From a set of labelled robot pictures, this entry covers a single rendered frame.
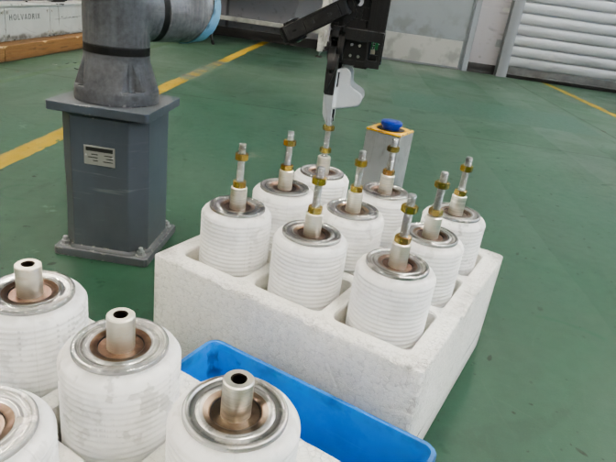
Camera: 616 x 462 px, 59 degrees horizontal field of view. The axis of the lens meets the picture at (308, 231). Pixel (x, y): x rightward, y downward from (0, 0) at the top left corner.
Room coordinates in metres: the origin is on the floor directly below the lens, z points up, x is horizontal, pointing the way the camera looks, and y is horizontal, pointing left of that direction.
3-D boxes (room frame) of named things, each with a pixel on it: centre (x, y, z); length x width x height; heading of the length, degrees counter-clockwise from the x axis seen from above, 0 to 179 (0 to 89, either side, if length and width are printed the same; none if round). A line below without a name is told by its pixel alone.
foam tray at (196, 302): (0.74, -0.06, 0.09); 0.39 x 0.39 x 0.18; 62
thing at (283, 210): (0.80, 0.04, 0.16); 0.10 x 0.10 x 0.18
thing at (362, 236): (0.74, -0.06, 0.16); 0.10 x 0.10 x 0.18
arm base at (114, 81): (1.03, 0.39, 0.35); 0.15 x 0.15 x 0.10
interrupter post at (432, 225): (0.69, -0.16, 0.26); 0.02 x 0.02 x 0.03
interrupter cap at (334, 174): (0.90, -0.01, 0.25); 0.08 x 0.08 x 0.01
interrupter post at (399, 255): (0.58, -0.11, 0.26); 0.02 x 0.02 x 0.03
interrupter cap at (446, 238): (0.69, -0.16, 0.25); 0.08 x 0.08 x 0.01
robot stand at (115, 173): (1.03, 0.39, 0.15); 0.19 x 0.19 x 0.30; 88
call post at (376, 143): (1.03, -0.13, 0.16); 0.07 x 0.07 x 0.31; 62
